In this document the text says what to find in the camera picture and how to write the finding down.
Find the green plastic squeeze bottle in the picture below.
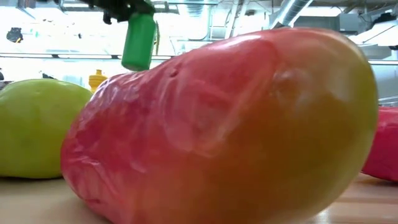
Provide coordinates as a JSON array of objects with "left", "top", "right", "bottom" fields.
[{"left": 121, "top": 12, "right": 160, "bottom": 72}]

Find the yellow plastic squeeze bottle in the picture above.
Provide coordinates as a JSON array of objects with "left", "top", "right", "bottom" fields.
[{"left": 88, "top": 69, "right": 109, "bottom": 93}]

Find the green toy apple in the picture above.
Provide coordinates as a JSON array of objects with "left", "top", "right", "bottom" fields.
[{"left": 0, "top": 78, "right": 93, "bottom": 179}]

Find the red and orange toy mango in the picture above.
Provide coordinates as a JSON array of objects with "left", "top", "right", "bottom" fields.
[
  {"left": 361, "top": 106, "right": 398, "bottom": 182},
  {"left": 60, "top": 27, "right": 379, "bottom": 224}
]

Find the slanted silver ceiling duct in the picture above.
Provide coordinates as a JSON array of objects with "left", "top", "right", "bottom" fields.
[{"left": 269, "top": 0, "right": 314, "bottom": 29}]

